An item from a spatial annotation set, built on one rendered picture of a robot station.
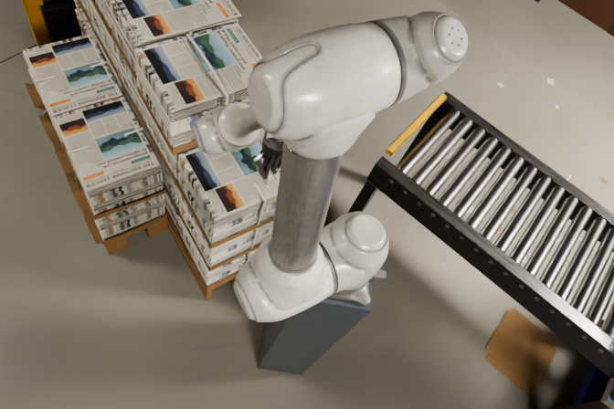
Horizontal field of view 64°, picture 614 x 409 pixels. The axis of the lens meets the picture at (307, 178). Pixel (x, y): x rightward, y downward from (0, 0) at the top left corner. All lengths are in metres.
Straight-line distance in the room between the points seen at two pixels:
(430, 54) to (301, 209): 0.35
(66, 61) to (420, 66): 1.83
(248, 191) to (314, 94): 1.06
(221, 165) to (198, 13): 0.53
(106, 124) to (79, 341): 0.93
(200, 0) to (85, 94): 0.65
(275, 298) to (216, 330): 1.26
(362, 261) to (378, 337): 1.34
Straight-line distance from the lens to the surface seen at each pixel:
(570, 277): 2.04
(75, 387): 2.35
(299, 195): 0.84
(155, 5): 1.86
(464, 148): 2.09
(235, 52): 1.72
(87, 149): 2.05
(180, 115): 1.58
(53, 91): 2.25
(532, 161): 2.23
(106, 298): 2.42
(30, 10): 3.02
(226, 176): 1.69
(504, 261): 1.91
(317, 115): 0.65
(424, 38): 0.72
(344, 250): 1.16
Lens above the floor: 2.28
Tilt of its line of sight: 57 degrees down
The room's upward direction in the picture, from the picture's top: 22 degrees clockwise
